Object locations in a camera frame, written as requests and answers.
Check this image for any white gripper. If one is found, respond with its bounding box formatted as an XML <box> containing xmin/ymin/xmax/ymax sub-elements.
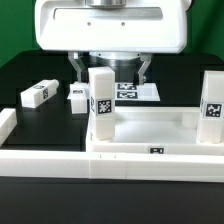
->
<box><xmin>35</xmin><ymin>0</ymin><xmax>187</xmax><ymax>85</ymax></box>

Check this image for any white U-shaped fence frame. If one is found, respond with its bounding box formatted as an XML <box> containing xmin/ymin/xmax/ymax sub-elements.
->
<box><xmin>0</xmin><ymin>107</ymin><xmax>224</xmax><ymax>184</ymax></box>

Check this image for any white desk top tray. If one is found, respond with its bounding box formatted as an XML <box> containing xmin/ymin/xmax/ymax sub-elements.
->
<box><xmin>86</xmin><ymin>106</ymin><xmax>224</xmax><ymax>156</ymax></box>

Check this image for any marker sheet with tags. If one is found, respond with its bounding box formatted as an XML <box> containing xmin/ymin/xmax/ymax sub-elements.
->
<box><xmin>67</xmin><ymin>81</ymin><xmax>161</xmax><ymax>102</ymax></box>

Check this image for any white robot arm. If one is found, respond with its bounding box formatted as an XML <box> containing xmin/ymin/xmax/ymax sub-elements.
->
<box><xmin>35</xmin><ymin>0</ymin><xmax>192</xmax><ymax>84</ymax></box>

